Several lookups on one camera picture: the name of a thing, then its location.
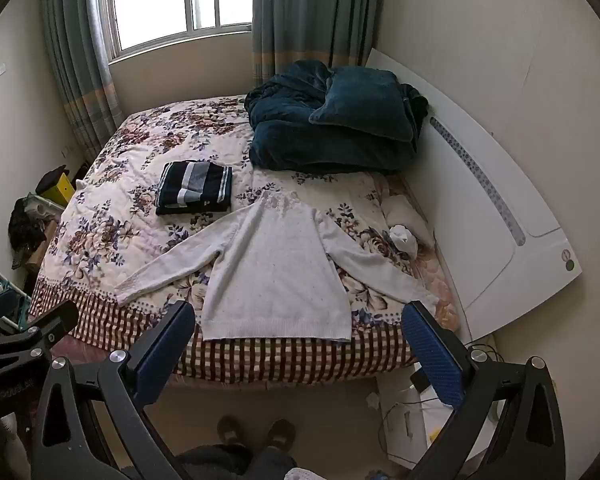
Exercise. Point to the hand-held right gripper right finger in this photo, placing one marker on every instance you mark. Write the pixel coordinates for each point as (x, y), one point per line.
(430, 355)

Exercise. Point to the white sock bundle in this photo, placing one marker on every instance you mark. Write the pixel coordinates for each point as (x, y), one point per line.
(404, 240)

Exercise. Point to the yellow box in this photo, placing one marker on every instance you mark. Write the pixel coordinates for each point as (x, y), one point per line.
(60, 191)

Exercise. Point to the black charger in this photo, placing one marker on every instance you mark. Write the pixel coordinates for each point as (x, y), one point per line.
(422, 381)

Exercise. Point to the window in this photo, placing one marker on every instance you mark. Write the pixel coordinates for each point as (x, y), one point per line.
(180, 0)

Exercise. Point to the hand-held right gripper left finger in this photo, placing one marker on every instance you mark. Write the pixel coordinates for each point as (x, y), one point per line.
(162, 347)

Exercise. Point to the white headboard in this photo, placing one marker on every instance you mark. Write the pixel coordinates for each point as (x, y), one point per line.
(485, 230)

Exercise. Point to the cardboard box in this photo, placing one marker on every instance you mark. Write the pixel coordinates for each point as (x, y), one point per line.
(42, 245)

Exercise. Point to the white bedside cabinet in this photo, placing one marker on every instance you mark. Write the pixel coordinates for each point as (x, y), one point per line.
(405, 420)

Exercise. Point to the dark teal plush blanket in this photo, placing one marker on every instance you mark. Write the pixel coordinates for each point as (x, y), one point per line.
(300, 145)

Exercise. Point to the teal plastic rack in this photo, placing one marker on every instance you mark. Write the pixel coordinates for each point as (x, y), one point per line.
(0, 275)

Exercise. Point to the folded dark striped garment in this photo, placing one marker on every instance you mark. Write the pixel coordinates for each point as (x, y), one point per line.
(195, 187)

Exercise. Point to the white knit sweater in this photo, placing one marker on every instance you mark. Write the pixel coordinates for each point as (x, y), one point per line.
(275, 270)

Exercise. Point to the black bag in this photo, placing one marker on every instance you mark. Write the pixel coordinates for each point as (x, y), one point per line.
(25, 225)

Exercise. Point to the person's dark trouser legs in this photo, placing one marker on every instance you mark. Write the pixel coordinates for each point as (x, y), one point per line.
(240, 462)

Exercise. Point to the dark teal pillow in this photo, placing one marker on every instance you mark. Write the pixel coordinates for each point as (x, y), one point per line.
(365, 105)

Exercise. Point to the grey-green curtain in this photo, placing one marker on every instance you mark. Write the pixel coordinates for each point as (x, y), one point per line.
(310, 10)
(77, 50)

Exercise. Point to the floral quilt bed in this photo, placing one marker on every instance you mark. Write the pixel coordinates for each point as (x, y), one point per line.
(125, 200)

